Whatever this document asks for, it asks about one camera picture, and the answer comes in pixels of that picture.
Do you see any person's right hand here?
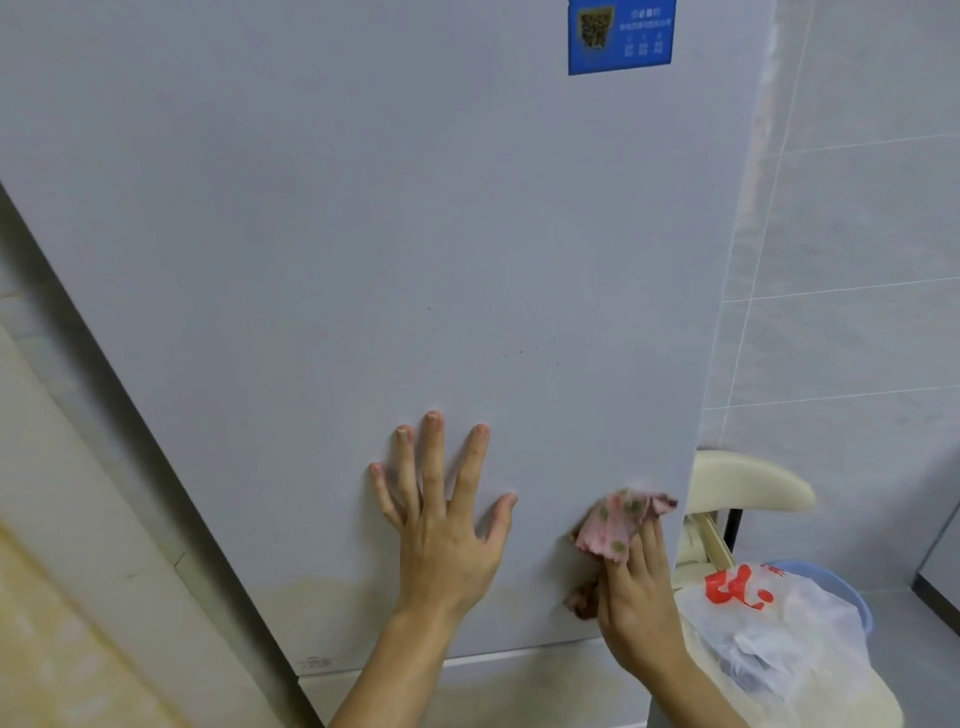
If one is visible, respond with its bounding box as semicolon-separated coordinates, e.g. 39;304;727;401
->
596;516;688;680

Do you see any person's left hand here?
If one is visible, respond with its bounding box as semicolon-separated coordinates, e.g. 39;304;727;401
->
369;411;519;621

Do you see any pink spotted cleaning cloth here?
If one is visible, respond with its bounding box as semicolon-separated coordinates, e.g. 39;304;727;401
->
564;489;679;621

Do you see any person's left forearm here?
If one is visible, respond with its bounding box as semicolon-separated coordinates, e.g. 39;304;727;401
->
328;604;462;728

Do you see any person's right forearm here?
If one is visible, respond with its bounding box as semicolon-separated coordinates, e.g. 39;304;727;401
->
637;646;751;728

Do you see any cream plastic chair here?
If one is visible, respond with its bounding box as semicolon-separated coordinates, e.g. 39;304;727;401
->
646;450;906;728

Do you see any white plastic bag red print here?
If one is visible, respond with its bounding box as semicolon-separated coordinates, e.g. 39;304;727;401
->
675;564;875;706

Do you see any white refrigerator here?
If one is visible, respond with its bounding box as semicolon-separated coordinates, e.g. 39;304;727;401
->
0;0;778;728

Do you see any blue plastic basin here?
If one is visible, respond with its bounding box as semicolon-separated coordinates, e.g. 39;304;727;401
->
765;558;875;639

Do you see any blue sticker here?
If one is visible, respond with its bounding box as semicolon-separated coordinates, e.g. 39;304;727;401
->
567;0;678;77

